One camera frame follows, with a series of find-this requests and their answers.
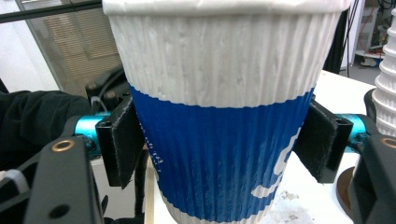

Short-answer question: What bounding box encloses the stack of white paper cups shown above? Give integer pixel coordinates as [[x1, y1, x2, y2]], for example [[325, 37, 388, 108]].
[[371, 8, 396, 138]]

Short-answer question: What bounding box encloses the black frame beam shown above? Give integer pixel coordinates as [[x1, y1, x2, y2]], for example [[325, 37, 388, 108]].
[[0, 0, 104, 25]]

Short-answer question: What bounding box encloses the black frame post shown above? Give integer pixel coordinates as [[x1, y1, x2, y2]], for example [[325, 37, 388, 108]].
[[322, 8, 351, 75]]

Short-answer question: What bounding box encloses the wooden table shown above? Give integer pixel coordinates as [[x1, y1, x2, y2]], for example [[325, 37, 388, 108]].
[[144, 153, 157, 224]]

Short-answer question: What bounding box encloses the red cable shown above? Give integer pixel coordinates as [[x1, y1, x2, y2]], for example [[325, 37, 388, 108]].
[[358, 0, 379, 52]]

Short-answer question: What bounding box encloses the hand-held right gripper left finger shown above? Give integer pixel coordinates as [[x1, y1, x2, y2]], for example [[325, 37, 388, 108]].
[[74, 92, 147, 190]]

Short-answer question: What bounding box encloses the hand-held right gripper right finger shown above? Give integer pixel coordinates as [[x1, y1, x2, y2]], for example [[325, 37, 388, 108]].
[[293, 98, 369, 185]]

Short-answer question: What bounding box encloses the blue banded white paper cup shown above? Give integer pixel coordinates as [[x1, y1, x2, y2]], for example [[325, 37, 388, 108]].
[[101, 0, 353, 224]]

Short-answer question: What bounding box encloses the window blind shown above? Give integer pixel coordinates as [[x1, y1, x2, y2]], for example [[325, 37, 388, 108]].
[[17, 5, 123, 98]]

